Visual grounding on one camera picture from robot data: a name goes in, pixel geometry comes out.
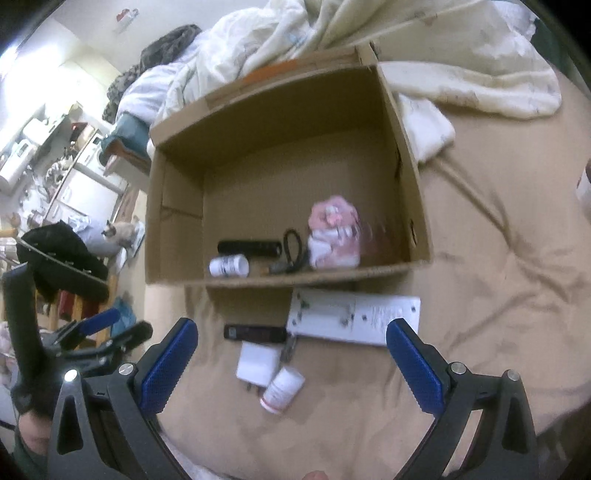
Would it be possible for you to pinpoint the black remote stick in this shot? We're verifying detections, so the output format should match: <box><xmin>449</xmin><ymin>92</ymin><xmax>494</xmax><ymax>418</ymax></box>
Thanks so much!
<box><xmin>223</xmin><ymin>324</ymin><xmax>287</xmax><ymax>344</ymax></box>

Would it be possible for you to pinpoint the white charger adapter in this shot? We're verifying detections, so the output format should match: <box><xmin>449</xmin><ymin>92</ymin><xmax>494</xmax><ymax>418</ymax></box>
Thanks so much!
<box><xmin>235</xmin><ymin>342</ymin><xmax>281</xmax><ymax>388</ymax></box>

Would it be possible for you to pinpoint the white red-label pill bottle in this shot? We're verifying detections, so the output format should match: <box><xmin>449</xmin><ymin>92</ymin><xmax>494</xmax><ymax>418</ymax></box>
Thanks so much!
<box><xmin>259</xmin><ymin>366</ymin><xmax>305</xmax><ymax>415</ymax></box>

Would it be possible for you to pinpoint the white remote control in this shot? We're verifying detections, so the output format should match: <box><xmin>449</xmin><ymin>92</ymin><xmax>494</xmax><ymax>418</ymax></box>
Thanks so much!
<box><xmin>286</xmin><ymin>288</ymin><xmax>421</xmax><ymax>346</ymax></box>

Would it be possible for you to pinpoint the black gold battery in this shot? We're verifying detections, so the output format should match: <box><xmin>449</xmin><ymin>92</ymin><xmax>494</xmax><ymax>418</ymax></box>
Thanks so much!
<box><xmin>280</xmin><ymin>335</ymin><xmax>297</xmax><ymax>364</ymax></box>

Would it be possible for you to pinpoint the person's left hand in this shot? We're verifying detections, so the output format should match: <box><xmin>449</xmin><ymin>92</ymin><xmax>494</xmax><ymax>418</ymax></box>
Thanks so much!
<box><xmin>12</xmin><ymin>410</ymin><xmax>52</xmax><ymax>480</ymax></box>

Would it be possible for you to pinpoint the blue cloth on floor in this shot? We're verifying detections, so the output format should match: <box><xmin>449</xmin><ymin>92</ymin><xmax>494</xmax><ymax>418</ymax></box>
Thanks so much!
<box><xmin>110</xmin><ymin>297</ymin><xmax>136</xmax><ymax>337</ymax></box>

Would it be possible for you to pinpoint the black chair with cloth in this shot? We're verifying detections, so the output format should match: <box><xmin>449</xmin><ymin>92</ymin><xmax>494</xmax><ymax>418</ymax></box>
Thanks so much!
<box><xmin>16</xmin><ymin>221</ymin><xmax>111</xmax><ymax>330</ymax></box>

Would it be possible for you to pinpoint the siamese cat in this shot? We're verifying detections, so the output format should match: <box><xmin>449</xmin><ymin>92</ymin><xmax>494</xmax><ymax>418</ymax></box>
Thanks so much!
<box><xmin>101</xmin><ymin>217</ymin><xmax>145</xmax><ymax>250</ymax></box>

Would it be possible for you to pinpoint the white blue-label pill bottle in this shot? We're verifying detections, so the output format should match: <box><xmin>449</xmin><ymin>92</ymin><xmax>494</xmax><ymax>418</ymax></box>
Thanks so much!
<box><xmin>208</xmin><ymin>254</ymin><xmax>250</xmax><ymax>278</ymax></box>

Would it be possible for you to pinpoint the white bedside cabinet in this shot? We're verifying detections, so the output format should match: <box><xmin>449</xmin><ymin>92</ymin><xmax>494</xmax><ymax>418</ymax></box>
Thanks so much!
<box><xmin>42</xmin><ymin>129</ymin><xmax>127</xmax><ymax>224</ymax></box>

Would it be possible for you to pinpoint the kitchen counter with clutter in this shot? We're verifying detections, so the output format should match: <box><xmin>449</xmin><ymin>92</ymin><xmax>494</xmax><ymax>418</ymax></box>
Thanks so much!
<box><xmin>1</xmin><ymin>101</ymin><xmax>90</xmax><ymax>216</ymax></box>

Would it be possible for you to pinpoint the tan bed sheet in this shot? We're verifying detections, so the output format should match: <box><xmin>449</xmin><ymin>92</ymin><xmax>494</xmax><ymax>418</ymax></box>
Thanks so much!
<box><xmin>146</xmin><ymin>77</ymin><xmax>590</xmax><ymax>479</ymax></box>

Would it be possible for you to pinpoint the teal orange pillow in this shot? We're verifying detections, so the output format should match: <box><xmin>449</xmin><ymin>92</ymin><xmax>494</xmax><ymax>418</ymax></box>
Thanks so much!
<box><xmin>99</xmin><ymin>112</ymin><xmax>151</xmax><ymax>174</ymax></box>

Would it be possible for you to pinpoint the pink white plush pouch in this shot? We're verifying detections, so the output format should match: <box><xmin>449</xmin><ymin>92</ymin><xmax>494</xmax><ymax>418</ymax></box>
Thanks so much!
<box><xmin>308</xmin><ymin>196</ymin><xmax>361</xmax><ymax>270</ymax></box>

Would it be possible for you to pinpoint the brown cardboard box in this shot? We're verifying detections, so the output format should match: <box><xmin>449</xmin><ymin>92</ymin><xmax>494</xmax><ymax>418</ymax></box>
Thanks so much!
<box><xmin>145</xmin><ymin>47</ymin><xmax>433</xmax><ymax>295</ymax></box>

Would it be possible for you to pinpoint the white brown-lid jar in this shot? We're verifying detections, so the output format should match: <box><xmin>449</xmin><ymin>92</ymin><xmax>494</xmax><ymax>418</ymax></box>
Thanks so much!
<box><xmin>575</xmin><ymin>160</ymin><xmax>591</xmax><ymax>211</ymax></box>

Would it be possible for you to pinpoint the grey patterned blanket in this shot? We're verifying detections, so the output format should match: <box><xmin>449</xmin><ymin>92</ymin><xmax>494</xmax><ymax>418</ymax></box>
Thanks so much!
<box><xmin>102</xmin><ymin>24</ymin><xmax>201</xmax><ymax>124</ymax></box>

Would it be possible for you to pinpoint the cream rumpled duvet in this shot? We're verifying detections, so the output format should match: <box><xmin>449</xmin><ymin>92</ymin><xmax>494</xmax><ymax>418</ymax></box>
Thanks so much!
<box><xmin>115</xmin><ymin>1</ymin><xmax>562</xmax><ymax>162</ymax></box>

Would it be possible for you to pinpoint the black cord loop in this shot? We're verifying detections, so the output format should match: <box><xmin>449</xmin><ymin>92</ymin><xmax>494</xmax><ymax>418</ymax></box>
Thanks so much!
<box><xmin>281</xmin><ymin>228</ymin><xmax>312</xmax><ymax>274</ymax></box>

